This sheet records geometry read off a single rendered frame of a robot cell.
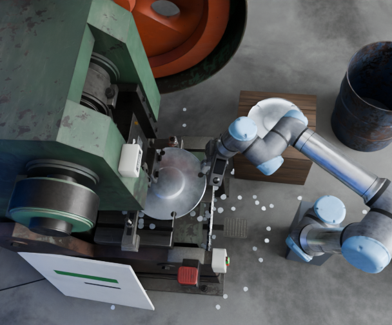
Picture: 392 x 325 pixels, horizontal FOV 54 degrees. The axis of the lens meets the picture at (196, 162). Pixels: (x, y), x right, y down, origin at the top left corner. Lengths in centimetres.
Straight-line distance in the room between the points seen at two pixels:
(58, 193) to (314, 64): 216
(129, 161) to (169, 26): 54
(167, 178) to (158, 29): 53
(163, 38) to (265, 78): 139
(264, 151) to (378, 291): 126
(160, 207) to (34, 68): 74
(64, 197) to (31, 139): 13
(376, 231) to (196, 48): 76
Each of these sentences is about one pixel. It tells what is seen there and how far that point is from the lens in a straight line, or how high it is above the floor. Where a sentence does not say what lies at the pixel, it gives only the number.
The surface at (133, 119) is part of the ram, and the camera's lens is 117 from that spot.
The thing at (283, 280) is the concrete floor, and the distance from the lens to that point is 216.
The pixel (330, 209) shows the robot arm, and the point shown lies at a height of 68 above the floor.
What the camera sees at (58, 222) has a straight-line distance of 88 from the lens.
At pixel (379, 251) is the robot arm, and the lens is 114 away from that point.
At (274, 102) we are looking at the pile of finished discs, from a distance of 210.
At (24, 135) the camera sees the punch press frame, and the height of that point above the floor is 150.
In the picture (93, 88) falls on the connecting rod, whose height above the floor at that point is 141.
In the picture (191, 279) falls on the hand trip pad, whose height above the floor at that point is 76.
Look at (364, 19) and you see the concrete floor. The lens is 304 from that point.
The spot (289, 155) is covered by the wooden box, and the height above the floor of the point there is 35.
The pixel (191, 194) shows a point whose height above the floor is 78.
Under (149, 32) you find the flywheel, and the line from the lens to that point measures 133.
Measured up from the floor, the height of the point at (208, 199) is 78.
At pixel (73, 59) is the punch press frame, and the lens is 89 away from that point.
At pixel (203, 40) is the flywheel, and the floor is 117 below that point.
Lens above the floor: 213
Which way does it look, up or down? 65 degrees down
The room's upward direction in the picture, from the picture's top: 15 degrees counter-clockwise
